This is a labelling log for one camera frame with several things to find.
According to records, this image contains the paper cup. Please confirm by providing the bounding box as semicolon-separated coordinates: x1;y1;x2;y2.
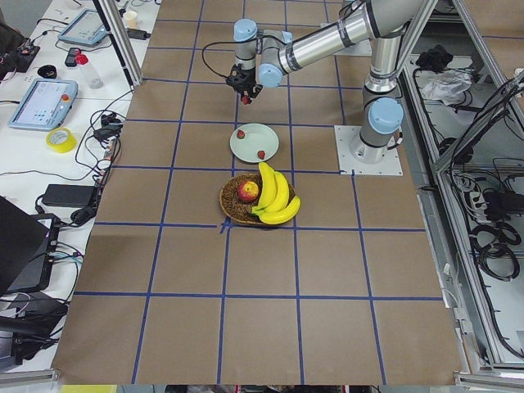
123;10;138;29

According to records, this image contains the light green plate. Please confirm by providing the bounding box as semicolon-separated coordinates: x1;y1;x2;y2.
229;123;279;163

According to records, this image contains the teach pendant far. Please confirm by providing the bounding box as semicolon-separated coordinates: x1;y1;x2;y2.
58;9;106;47

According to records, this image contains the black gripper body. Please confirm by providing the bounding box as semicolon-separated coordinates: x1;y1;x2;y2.
226;65;256;93

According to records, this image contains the teach pendant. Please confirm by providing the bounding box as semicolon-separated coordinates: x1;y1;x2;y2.
58;9;106;47
7;79;79;131

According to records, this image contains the red apple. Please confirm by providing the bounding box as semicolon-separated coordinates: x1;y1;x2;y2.
237;180;260;203

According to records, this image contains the yellow tape roll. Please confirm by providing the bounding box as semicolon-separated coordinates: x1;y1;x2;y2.
46;127;77;154

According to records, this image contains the black laptop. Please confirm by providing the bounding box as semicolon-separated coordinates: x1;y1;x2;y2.
1;197;59;295

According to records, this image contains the aluminium frame post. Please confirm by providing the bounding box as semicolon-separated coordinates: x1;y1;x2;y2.
93;0;143;88

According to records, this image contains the yellow banana bunch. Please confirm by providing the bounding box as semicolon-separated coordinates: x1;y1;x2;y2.
251;162;301;225

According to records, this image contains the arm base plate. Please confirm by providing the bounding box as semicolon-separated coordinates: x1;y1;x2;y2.
334;125;403;176

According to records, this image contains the woven wicker basket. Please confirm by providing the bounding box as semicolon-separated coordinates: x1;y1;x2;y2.
219;172;295;225

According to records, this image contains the black power brick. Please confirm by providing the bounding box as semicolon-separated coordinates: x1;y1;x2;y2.
42;184;96;208

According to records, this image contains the teach pendant near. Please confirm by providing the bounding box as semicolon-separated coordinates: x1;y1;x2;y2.
7;79;79;131

